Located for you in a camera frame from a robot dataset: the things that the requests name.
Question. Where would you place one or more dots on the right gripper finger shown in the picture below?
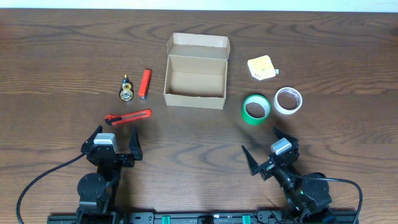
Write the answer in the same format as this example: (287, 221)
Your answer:
(280, 135)
(254, 167)

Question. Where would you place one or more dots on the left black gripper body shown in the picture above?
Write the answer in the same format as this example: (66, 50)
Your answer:
(122, 160)

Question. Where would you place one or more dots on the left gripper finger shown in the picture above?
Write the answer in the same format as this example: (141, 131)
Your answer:
(91, 139)
(134, 146)

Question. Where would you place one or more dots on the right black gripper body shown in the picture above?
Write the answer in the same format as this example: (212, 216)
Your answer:
(268, 170)

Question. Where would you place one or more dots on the green tape roll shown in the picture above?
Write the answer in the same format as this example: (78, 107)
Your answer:
(265, 105)

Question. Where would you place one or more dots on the black gold correction tape dispenser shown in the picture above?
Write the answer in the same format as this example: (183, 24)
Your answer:
(126, 91)

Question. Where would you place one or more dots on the yellow sticky note pad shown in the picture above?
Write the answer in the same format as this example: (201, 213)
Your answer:
(261, 68)

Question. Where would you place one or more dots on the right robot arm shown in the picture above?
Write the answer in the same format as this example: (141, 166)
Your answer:
(308, 196)

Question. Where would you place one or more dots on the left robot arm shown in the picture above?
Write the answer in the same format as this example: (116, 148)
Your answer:
(98, 190)

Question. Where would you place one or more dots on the red utility knife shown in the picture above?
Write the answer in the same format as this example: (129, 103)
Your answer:
(113, 120)

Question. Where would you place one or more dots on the white tape roll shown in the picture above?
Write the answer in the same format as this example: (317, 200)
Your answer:
(294, 93)

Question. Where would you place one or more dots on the open cardboard box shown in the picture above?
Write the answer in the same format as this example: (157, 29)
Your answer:
(197, 70)

